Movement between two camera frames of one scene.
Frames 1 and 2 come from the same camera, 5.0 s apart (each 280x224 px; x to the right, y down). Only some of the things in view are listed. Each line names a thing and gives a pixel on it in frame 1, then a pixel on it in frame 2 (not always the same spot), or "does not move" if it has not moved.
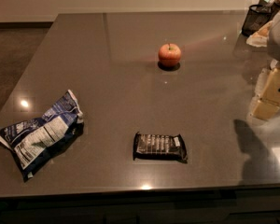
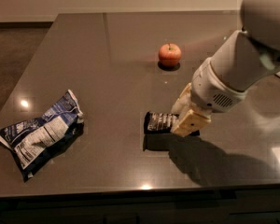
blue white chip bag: [34, 142] does not move
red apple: [169, 55] does not move
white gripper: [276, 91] -> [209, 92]
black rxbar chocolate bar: [160, 147] -> [162, 123]
